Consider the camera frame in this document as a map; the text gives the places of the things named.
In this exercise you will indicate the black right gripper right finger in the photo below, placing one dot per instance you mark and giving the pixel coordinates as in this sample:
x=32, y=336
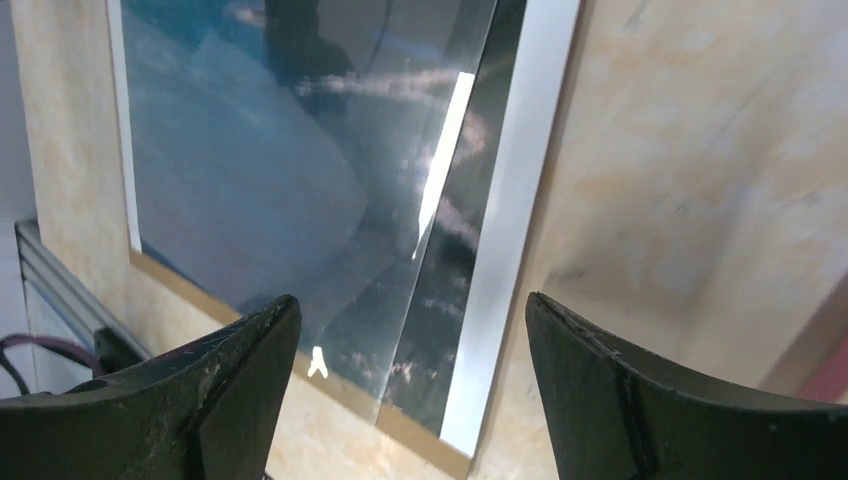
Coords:
x=615, y=410

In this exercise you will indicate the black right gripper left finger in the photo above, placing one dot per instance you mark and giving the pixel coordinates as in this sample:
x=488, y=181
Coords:
x=205, y=410

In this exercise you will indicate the pink wooden picture frame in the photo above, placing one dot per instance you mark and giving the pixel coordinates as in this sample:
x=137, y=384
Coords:
x=814, y=366

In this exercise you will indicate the seascape photo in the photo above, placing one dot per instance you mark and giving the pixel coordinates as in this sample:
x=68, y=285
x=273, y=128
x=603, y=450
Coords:
x=378, y=160

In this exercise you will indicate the aluminium front rail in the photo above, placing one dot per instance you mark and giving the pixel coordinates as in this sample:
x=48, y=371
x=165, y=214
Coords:
x=70, y=310

